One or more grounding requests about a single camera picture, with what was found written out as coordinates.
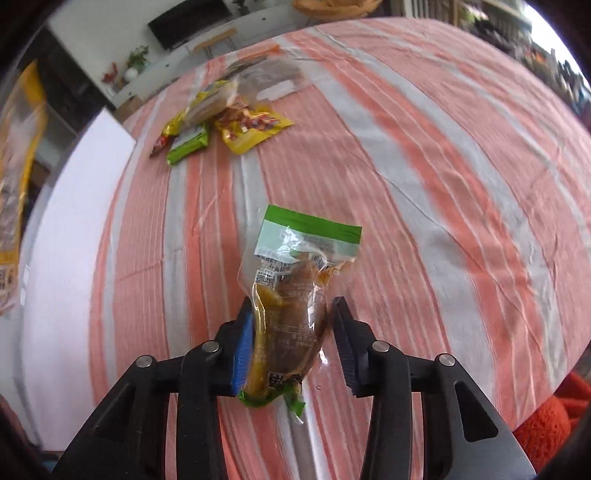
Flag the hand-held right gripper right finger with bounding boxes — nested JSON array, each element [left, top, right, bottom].
[[331, 295, 537, 480]]

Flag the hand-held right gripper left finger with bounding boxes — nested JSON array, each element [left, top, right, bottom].
[[53, 295, 257, 480]]

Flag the green-edged brown snack packet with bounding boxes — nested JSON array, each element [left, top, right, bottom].
[[237, 205, 363, 424]]

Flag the white cardboard box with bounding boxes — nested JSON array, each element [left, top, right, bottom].
[[18, 108, 137, 453]]

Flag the green snack bar packet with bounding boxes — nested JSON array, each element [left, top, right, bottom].
[[166, 124, 211, 166]]

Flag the yellow spicy snack packet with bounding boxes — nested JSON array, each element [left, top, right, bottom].
[[215, 105, 295, 154]]

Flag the cream cake bar packet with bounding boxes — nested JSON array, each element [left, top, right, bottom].
[[190, 84, 242, 126]]

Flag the clear packet of dark snacks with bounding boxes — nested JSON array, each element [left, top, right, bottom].
[[238, 60, 308, 100]]

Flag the clear bag with orange strip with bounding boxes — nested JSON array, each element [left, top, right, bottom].
[[222, 44, 282, 77]]

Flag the large yellow clear snack pouch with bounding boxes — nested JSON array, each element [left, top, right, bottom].
[[0, 60, 49, 317]]

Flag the orange grey striped tablecloth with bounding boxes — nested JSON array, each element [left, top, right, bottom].
[[88, 16, 591, 480]]

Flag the red cushion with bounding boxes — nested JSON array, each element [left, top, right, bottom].
[[512, 371, 587, 480]]

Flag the brown cardboard box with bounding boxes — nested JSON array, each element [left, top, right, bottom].
[[121, 96, 144, 121]]

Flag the red flowers in vase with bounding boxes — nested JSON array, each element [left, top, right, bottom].
[[102, 65, 125, 90]]

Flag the green plant in white vase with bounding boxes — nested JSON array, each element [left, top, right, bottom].
[[124, 45, 151, 81]]

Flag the wooden stool with black legs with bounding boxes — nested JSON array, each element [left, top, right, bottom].
[[194, 28, 238, 54]]

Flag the dark glass cabinet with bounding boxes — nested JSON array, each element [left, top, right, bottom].
[[37, 28, 105, 134]]

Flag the black television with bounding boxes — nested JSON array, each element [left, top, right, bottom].
[[148, 0, 232, 51]]

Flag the orange lounge chair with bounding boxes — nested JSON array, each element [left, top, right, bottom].
[[293, 0, 384, 21]]

